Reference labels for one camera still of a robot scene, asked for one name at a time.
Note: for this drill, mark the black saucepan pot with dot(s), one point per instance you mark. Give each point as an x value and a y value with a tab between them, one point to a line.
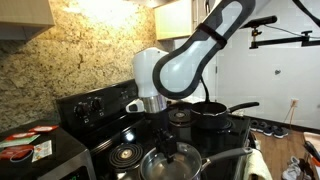
213	115

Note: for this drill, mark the black electric stove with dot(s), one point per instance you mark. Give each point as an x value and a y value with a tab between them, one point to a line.
118	140

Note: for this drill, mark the dark sneaker right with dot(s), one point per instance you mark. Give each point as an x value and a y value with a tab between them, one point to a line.
275	131

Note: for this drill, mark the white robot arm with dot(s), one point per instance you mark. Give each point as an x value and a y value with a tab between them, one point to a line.
175	75

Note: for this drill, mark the cream cabinet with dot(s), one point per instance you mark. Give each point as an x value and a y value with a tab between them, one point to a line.
24	19
178	19

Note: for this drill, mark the red packet with band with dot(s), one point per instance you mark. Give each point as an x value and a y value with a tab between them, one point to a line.
17	153

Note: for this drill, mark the steel frying pan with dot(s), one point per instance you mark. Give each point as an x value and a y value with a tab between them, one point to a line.
228	154

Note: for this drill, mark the yellow dish towel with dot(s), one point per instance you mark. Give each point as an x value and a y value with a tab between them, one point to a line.
256	168

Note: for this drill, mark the cream upper cabinet left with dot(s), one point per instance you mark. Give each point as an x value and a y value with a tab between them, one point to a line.
24	19

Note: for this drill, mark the white sneaker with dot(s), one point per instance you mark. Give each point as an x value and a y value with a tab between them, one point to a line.
293	171

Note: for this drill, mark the cream upper cabinet right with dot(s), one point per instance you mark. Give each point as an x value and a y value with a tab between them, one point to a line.
178	19

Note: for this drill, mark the green white packet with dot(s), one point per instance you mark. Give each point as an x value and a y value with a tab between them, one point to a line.
17	142

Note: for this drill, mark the dark sneaker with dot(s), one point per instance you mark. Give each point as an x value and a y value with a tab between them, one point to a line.
275	131
258	126

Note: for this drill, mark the red sauce packet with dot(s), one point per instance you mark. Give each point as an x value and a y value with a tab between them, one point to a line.
43	129
21	136

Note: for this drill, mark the glass pan lid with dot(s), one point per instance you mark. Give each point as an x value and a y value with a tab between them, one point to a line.
186	164

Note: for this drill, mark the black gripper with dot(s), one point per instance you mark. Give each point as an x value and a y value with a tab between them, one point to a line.
165	143

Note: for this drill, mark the white printed packet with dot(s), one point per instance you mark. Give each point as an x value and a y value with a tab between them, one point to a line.
42	150

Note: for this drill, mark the dark sneaker left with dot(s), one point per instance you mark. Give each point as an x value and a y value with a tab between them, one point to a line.
258	126

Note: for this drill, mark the red sauce packet middle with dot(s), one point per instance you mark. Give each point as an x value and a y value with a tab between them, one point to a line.
21	136

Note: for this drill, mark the red sauce packet top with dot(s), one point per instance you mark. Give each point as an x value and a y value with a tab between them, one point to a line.
43	129

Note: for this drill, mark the wall power outlet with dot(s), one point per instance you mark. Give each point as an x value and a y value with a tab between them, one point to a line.
294	102

